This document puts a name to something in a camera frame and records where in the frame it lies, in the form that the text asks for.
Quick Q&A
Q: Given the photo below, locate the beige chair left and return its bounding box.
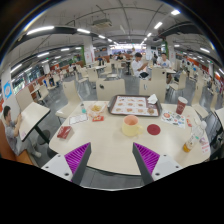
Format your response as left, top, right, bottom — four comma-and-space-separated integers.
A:
55, 80, 81, 123

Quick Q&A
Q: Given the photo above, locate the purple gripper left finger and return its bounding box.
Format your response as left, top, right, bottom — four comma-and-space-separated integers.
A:
65, 143, 91, 185

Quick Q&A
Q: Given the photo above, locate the red small box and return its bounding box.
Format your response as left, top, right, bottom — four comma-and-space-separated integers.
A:
57, 126, 73, 139

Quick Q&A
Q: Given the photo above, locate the crumpled white napkin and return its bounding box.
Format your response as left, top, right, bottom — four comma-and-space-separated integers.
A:
147, 94, 158, 104

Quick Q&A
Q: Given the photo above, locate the left side table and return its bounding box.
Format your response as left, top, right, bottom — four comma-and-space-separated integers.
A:
19, 102, 50, 143

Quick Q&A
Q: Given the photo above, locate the beige chair centre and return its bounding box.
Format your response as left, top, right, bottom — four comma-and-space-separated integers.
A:
96, 79, 125, 101

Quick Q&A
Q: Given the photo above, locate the small clear bottle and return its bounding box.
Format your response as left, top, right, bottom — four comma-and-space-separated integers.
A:
80, 103, 87, 114

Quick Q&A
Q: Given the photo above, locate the white paper leaflet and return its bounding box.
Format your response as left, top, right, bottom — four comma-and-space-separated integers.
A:
69, 114, 88, 125

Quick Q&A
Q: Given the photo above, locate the plastic bottle orange drink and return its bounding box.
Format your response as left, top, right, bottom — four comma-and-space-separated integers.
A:
183, 121, 207, 152

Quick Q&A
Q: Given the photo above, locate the red paper cup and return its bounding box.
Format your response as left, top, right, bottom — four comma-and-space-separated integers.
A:
176, 97, 188, 115

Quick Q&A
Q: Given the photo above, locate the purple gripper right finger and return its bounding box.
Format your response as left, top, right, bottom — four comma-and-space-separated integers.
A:
132, 143, 160, 185

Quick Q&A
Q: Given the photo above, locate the seated man white shirt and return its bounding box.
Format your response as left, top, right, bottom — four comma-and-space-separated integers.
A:
131, 52, 149, 79

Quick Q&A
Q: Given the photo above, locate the beige chair right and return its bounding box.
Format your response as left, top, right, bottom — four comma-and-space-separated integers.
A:
139, 80, 166, 103

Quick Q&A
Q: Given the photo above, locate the colourful sticker sheet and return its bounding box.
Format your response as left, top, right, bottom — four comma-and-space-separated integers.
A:
161, 110, 186, 128

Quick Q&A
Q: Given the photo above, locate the beige chair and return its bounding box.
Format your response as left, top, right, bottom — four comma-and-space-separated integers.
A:
55, 80, 81, 123
96, 79, 125, 101
139, 80, 166, 103

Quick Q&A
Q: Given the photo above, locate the dark food tray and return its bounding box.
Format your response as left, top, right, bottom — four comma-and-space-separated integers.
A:
108, 95, 162, 117

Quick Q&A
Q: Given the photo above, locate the seated person far left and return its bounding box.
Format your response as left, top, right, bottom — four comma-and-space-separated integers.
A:
3, 106, 41, 158

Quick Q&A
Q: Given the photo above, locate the seated man facing camera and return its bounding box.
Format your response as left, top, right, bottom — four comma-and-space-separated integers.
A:
157, 53, 172, 69

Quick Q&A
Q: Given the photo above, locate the yellow mug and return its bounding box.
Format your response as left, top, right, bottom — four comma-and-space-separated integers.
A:
122, 115, 143, 137

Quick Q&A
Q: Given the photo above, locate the red ketchup packet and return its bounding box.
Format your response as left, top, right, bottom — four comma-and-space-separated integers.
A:
92, 116, 104, 122

